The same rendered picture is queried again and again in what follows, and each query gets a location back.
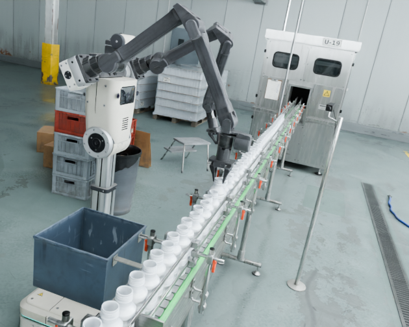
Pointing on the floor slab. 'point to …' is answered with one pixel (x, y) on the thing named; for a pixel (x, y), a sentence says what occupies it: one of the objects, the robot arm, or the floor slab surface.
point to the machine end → (306, 90)
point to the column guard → (50, 63)
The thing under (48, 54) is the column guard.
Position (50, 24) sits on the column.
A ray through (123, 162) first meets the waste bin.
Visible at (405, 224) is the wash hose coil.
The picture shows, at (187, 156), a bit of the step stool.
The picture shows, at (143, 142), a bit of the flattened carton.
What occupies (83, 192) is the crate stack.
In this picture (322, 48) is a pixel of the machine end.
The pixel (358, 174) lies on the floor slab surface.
